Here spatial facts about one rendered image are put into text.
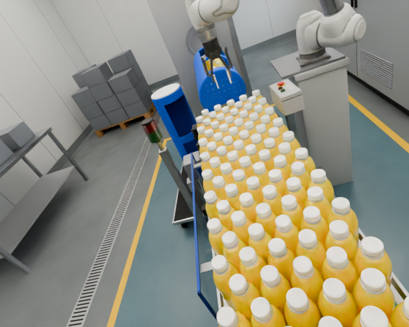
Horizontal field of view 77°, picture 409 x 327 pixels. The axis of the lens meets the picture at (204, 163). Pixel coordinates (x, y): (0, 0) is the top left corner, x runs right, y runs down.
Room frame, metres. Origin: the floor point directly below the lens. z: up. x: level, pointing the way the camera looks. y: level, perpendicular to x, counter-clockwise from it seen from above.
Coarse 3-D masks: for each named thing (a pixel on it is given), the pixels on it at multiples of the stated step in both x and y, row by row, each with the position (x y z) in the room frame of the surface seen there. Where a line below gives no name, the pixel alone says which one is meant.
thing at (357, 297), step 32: (224, 160) 0.86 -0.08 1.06; (256, 160) 0.77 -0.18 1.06; (288, 160) 0.69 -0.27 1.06; (224, 192) 0.68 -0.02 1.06; (256, 192) 0.60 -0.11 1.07; (288, 192) 0.54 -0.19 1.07; (224, 224) 0.55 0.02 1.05; (320, 224) 0.40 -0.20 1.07; (352, 224) 0.38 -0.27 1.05; (224, 256) 0.45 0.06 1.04; (256, 256) 0.38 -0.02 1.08; (288, 256) 0.36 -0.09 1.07; (320, 256) 0.34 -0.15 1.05; (352, 256) 0.32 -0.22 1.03; (384, 256) 0.27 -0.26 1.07; (224, 288) 0.37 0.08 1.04; (256, 288) 0.33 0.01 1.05; (288, 288) 0.30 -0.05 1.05; (320, 288) 0.28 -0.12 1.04; (352, 288) 0.26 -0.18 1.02; (384, 288) 0.21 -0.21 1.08; (256, 320) 0.26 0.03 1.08; (288, 320) 0.25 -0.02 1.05; (352, 320) 0.21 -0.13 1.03
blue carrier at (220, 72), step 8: (200, 56) 2.08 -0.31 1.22; (224, 56) 1.88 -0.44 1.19; (200, 64) 1.86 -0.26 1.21; (200, 72) 1.70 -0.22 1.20; (208, 72) 1.52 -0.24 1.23; (216, 72) 1.47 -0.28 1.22; (224, 72) 1.46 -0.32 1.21; (232, 72) 1.46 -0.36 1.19; (200, 80) 1.57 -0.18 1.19; (208, 80) 1.48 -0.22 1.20; (224, 80) 1.47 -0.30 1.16; (232, 80) 1.46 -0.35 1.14; (240, 80) 1.45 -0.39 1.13; (200, 88) 1.49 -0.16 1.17; (208, 88) 1.48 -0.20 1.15; (216, 88) 1.48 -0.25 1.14; (224, 88) 1.47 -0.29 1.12; (232, 88) 1.46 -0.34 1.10; (240, 88) 1.45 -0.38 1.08; (200, 96) 1.49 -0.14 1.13; (208, 96) 1.48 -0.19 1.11; (216, 96) 1.48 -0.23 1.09; (224, 96) 1.47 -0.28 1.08; (232, 96) 1.46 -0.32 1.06; (208, 104) 1.49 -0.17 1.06; (216, 104) 1.48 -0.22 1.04
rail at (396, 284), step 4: (360, 232) 0.39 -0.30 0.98; (360, 236) 0.39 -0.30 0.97; (364, 236) 0.38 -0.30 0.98; (360, 240) 0.39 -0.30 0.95; (392, 272) 0.28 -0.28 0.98; (392, 276) 0.27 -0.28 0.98; (392, 280) 0.27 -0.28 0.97; (396, 280) 0.26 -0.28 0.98; (392, 284) 0.27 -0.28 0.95; (396, 284) 0.25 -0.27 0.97; (400, 284) 0.25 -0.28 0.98; (396, 288) 0.25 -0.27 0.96; (400, 288) 0.24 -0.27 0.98; (404, 288) 0.24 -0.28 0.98; (400, 292) 0.24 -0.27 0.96; (404, 292) 0.23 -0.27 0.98; (404, 296) 0.23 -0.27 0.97
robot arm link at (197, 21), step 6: (186, 0) 1.28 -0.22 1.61; (192, 0) 1.25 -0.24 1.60; (198, 0) 1.23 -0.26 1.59; (186, 6) 1.29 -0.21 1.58; (192, 6) 1.25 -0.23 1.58; (198, 6) 1.21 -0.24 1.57; (192, 12) 1.25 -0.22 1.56; (198, 12) 1.21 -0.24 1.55; (192, 18) 1.27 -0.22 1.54; (198, 18) 1.23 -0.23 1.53; (192, 24) 1.30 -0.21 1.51; (198, 24) 1.25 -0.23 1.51; (204, 24) 1.24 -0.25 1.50; (210, 24) 1.26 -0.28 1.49
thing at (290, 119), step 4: (288, 116) 1.15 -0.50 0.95; (292, 116) 1.15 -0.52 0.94; (288, 120) 1.15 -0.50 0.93; (292, 120) 1.15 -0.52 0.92; (288, 124) 1.16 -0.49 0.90; (292, 124) 1.15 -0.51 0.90; (288, 128) 1.17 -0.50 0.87; (292, 128) 1.15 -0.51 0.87; (296, 128) 1.15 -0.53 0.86; (296, 132) 1.15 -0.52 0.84; (296, 136) 1.15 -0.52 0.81
